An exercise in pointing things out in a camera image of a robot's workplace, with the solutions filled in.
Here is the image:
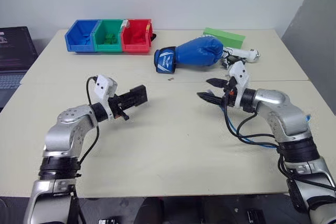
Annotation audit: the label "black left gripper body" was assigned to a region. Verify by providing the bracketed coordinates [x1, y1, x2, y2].
[109, 92, 133, 122]

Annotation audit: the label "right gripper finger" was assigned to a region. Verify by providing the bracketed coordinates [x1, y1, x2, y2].
[206, 77, 229, 89]
[196, 91, 226, 107]

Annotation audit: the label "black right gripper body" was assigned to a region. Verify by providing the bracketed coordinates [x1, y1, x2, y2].
[223, 77, 240, 109]

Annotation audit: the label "blue Ethernet cable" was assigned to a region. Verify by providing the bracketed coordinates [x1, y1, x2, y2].
[207, 90, 312, 148]

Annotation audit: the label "blue boxing glove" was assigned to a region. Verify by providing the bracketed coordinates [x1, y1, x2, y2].
[153, 37, 225, 74]

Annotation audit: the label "white handheld device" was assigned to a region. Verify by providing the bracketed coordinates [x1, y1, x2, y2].
[223, 47, 261, 63]

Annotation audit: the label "green rectangular block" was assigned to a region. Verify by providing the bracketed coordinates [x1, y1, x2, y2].
[202, 27, 246, 49]

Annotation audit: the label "red plastic storage bin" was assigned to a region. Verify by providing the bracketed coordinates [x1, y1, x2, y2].
[121, 18, 153, 53]

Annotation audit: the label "green plastic storage bin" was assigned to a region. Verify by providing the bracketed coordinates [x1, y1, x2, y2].
[92, 19, 125, 52]

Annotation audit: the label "green toy bricks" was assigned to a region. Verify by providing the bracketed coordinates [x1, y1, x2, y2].
[103, 33, 118, 45]

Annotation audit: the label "blue plastic storage bin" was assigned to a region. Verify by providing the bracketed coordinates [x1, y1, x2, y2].
[65, 19, 102, 53]

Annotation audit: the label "blue item in bin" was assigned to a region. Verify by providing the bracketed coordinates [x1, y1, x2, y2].
[77, 34, 93, 46]

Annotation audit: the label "grey partition panel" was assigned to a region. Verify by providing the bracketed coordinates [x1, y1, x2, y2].
[280, 0, 336, 116]

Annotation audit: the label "dark laptop computer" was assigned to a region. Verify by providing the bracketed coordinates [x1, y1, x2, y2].
[0, 26, 39, 110]

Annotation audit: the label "black and white cord bundle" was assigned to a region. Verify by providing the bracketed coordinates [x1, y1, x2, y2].
[219, 55, 247, 70]

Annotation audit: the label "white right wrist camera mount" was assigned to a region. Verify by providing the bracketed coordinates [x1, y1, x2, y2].
[228, 60, 250, 109]

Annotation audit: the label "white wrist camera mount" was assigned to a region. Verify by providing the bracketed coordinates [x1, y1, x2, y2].
[93, 74, 119, 120]
[228, 60, 250, 109]

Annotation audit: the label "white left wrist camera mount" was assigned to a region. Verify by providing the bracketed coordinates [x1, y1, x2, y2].
[93, 74, 119, 120]

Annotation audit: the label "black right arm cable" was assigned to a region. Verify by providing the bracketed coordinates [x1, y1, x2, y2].
[223, 104, 288, 153]

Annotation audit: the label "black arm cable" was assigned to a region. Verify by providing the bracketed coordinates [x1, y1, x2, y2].
[223, 104, 288, 153]
[77, 76, 101, 180]

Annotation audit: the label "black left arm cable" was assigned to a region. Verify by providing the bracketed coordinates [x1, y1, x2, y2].
[77, 76, 101, 180]

